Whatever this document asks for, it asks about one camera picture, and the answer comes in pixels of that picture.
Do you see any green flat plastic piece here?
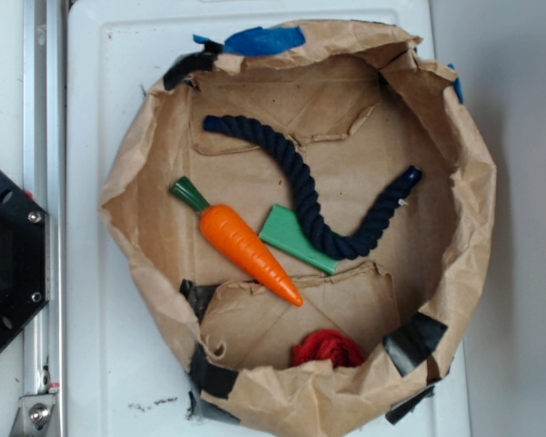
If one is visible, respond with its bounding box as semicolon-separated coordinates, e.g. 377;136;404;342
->
258;204;339;275

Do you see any orange plastic toy carrot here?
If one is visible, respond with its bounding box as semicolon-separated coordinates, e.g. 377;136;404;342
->
169;177;304;307

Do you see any brown paper bag bin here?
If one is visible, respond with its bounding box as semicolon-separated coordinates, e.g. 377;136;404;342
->
100;20;497;436

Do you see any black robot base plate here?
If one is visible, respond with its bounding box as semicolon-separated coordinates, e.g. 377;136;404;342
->
0;169;47;353

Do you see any dark blue twisted rope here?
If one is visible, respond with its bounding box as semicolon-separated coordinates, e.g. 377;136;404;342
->
202;114;423;261

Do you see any aluminium extrusion rail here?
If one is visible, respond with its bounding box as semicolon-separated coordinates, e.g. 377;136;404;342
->
10;0;71;436

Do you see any red crumpled cloth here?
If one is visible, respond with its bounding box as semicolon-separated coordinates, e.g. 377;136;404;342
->
292;329;366;368

